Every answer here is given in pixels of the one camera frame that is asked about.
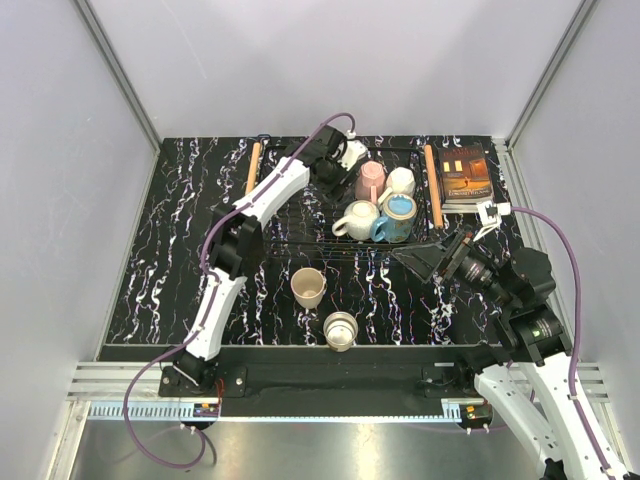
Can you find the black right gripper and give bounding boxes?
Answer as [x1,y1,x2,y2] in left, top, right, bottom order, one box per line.
[391,224,517,309]

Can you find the paperback book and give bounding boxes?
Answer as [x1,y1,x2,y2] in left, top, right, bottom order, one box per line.
[437,143,494,213]

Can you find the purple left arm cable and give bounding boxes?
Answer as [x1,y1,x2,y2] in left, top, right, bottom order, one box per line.
[122,112,357,472]

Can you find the speckled cream mug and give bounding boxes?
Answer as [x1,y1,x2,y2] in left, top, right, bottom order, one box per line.
[332,200,379,241]

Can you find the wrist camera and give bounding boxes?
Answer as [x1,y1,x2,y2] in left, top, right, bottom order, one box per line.
[473,200,511,242]
[338,130,368,171]

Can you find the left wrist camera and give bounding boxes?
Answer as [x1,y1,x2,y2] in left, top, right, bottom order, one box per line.
[338,130,368,171]

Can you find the aluminium frame post right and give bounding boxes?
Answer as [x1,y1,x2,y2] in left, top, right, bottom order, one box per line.
[505,0,600,150]

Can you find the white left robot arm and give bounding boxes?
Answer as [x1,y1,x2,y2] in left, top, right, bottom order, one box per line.
[173,125,367,396]

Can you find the aluminium frame post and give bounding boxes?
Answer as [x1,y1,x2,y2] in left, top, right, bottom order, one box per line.
[70,0,162,153]
[505,0,600,150]

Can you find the aluminium frame post left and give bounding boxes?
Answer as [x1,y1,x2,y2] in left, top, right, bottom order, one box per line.
[70,0,162,153]

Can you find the white faceted mug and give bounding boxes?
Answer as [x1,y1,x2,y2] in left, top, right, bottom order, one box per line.
[377,167,416,207]

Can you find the blue butterfly mug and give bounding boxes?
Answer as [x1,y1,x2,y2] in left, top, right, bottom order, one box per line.
[370,194,417,243]

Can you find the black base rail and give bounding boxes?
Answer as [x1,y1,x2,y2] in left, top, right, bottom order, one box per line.
[158,345,488,421]

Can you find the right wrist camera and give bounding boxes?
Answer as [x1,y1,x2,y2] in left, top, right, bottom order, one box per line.
[473,200,511,242]

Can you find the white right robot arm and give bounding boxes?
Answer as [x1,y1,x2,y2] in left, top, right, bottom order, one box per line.
[392,231,636,479]

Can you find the right wooden rack handle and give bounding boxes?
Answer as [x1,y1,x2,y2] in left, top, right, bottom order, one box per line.
[424,144,444,229]

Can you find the small brown rimmed cup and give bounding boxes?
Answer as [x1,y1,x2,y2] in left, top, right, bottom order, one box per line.
[323,311,358,352]

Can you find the aluminium front frame rail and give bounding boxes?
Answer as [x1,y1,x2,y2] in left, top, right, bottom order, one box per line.
[47,362,640,480]

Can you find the beige cup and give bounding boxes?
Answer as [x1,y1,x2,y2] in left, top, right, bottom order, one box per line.
[290,267,327,310]

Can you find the pink faceted mug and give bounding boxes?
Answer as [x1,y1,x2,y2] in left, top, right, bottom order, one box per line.
[355,161,386,204]

